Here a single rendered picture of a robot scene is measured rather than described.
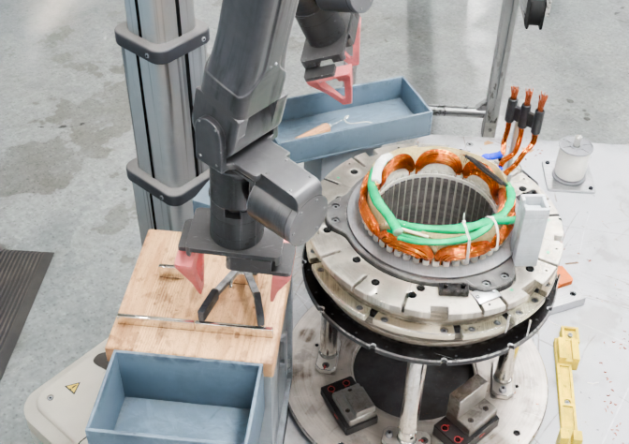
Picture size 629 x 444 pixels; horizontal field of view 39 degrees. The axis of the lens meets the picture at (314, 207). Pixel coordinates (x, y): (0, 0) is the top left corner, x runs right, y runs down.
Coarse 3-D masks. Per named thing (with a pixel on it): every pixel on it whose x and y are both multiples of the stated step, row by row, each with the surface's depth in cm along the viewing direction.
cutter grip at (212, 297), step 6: (210, 294) 102; (216, 294) 102; (204, 300) 101; (210, 300) 101; (216, 300) 103; (204, 306) 100; (210, 306) 101; (198, 312) 100; (204, 312) 100; (210, 312) 102; (198, 318) 100; (204, 318) 100
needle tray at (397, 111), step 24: (312, 96) 138; (360, 96) 142; (384, 96) 144; (408, 96) 142; (288, 120) 140; (312, 120) 140; (336, 120) 140; (360, 120) 140; (384, 120) 140; (408, 120) 134; (288, 144) 129; (312, 144) 131; (336, 144) 132; (360, 144) 134; (384, 144) 136; (312, 168) 141
